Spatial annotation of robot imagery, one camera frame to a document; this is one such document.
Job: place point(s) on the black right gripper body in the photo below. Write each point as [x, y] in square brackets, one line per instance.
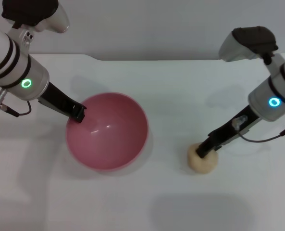
[231, 132]

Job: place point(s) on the pink plastic bowl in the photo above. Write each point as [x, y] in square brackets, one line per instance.
[108, 134]

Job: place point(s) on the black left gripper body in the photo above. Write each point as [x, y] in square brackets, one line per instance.
[57, 98]

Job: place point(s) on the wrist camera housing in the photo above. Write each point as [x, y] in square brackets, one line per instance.
[36, 12]
[248, 43]

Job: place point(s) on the right wrist camera housing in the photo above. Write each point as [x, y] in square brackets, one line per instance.
[248, 43]

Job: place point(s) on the left wrist camera housing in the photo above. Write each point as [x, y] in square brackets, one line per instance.
[36, 12]

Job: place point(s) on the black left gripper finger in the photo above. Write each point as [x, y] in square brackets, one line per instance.
[78, 113]

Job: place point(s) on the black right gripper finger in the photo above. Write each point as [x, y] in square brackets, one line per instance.
[206, 149]

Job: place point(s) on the beige egg yolk pastry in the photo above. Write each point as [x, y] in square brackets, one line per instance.
[203, 164]

